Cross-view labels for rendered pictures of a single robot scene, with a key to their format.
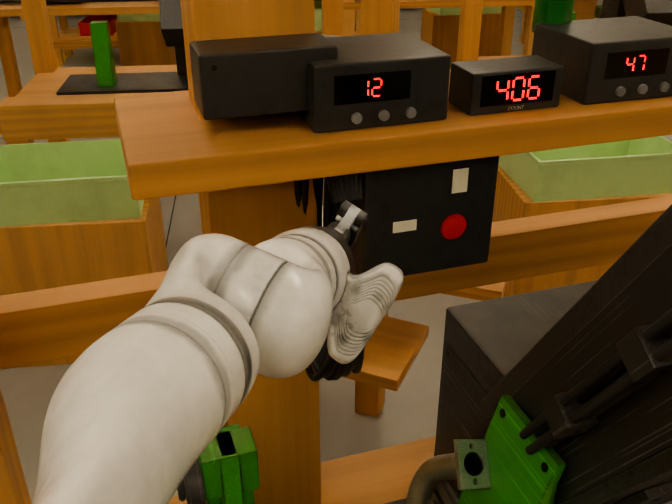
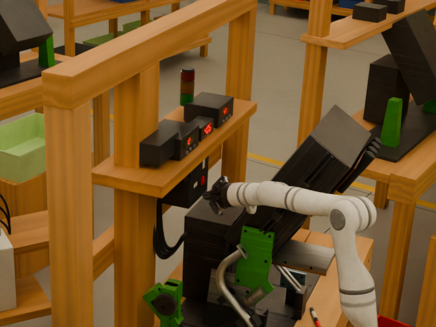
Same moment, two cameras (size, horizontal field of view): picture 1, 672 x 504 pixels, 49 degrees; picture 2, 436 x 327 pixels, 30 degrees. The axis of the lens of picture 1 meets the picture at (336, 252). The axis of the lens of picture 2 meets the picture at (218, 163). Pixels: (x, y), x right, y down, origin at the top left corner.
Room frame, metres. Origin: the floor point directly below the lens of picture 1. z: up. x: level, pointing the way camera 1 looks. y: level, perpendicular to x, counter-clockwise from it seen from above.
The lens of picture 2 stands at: (-0.76, 1.82, 2.53)
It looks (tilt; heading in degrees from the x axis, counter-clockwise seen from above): 23 degrees down; 308
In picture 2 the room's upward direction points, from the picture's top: 3 degrees clockwise
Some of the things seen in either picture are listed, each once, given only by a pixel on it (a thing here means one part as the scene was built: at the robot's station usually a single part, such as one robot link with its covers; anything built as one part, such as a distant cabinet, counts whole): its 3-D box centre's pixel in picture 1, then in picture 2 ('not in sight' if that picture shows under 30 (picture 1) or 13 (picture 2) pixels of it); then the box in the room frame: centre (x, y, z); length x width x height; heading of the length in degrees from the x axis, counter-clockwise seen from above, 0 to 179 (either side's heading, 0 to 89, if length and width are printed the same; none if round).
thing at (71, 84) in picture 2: not in sight; (175, 30); (0.98, -0.17, 1.90); 1.50 x 0.09 x 0.09; 108
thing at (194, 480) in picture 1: (188, 482); (165, 305); (0.68, 0.18, 1.12); 0.07 x 0.03 x 0.08; 18
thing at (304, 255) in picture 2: not in sight; (279, 251); (0.62, -0.37, 1.11); 0.39 x 0.16 x 0.03; 18
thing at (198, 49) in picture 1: (264, 75); (159, 146); (0.81, 0.08, 1.60); 0.15 x 0.07 x 0.07; 108
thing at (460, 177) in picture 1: (412, 199); (183, 176); (0.86, -0.10, 1.43); 0.17 x 0.12 x 0.15; 108
